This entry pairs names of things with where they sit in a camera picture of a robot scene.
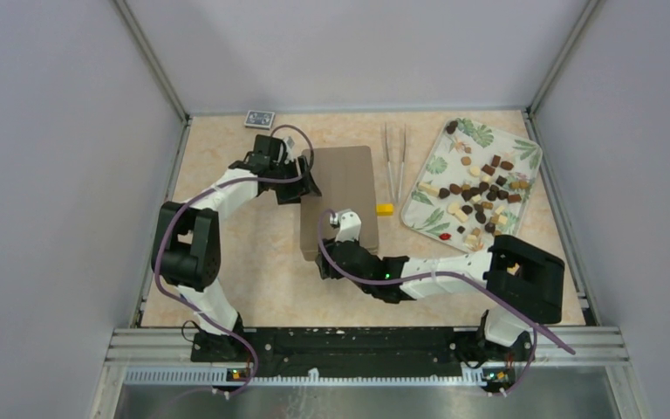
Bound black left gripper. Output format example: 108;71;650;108
270;155;321;204

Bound metal tweezers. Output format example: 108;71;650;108
382;123;407;204

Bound gold box lid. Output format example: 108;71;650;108
300;146;379;262

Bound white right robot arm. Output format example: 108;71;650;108
316;235;573;360

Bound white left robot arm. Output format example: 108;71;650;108
150;134;321;361

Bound blue playing card deck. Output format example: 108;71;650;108
243;110;276;130

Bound yellow block centre table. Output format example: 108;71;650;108
375;203;395;217

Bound floral white serving tray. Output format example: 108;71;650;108
400;118;543;252

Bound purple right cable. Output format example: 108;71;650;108
317;209;577;396

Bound purple cable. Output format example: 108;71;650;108
317;209;577;396
153;124;315;398

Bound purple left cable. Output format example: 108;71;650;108
153;124;315;398

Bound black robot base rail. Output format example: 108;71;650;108
190;326;531;378

